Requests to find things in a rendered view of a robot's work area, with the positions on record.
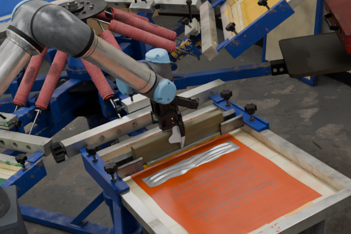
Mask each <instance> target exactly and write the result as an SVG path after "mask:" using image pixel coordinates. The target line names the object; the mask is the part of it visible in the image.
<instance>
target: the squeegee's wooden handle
mask: <svg viewBox="0 0 351 234"><path fill-rule="evenodd" d="M223 122H224V117H223V113H222V112H221V111H219V110H217V111H215V112H212V113H210V114H207V115H205V116H203V117H200V118H198V119H196V120H193V121H191V122H188V123H185V124H184V127H185V140H184V145H186V144H188V143H191V142H193V141H195V140H197V139H200V138H202V137H204V136H207V135H209V134H211V133H214V132H217V131H219V132H220V128H219V125H220V124H221V123H223ZM171 135H172V130H169V131H166V132H164V133H162V134H159V135H157V136H154V137H152V138H150V139H147V140H145V141H143V142H140V143H138V144H135V145H133V146H131V151H132V155H133V160H136V159H138V158H141V157H142V159H143V160H142V162H143V165H145V164H146V163H145V162H147V161H149V160H151V159H154V158H156V157H158V156H161V155H163V154H165V153H168V152H170V151H172V150H174V149H177V148H179V147H181V146H180V142H179V143H172V144H171V143H169V138H170V137H171Z"/></svg>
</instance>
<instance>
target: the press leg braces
mask: <svg viewBox="0 0 351 234"><path fill-rule="evenodd" d="M103 201H104V197H103V191H102V192H101V193H100V194H99V195H98V196H97V197H96V198H95V199H94V200H93V201H92V202H91V203H90V204H89V205H88V206H87V207H86V208H85V209H84V210H83V211H82V212H81V213H80V214H79V215H77V216H76V217H72V218H71V219H70V220H69V221H68V222H67V223H66V224H65V225H67V226H71V227H74V228H78V229H82V227H83V226H84V225H85V224H86V223H87V222H88V221H87V220H84V219H85V218H86V217H87V216H88V215H89V214H91V213H92V212H93V211H94V210H95V209H96V208H97V207H98V206H99V205H100V204H101V203H102V202H103ZM112 202H113V218H114V234H124V227H123V212H122V207H118V206H117V205H116V203H115V202H114V201H112Z"/></svg>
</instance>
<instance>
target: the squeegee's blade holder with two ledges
mask: <svg viewBox="0 0 351 234"><path fill-rule="evenodd" d="M218 135H220V132H219V131H217V132H214V133H211V134H209V135H207V136H204V137H202V138H200V139H197V140H195V141H193V142H191V143H188V144H186V145H184V146H183V148H181V147H179V148H177V149H174V150H172V151H170V152H168V153H165V154H163V155H161V156H158V157H156V158H154V159H151V160H149V161H147V162H145V163H146V165H147V166H149V165H151V164H153V163H156V162H158V161H160V160H163V159H165V158H167V157H169V156H172V155H174V154H176V153H179V152H181V151H183V150H185V149H188V148H190V147H192V146H195V145H197V144H199V143H202V142H204V141H206V140H208V139H211V138H213V137H215V136H218Z"/></svg>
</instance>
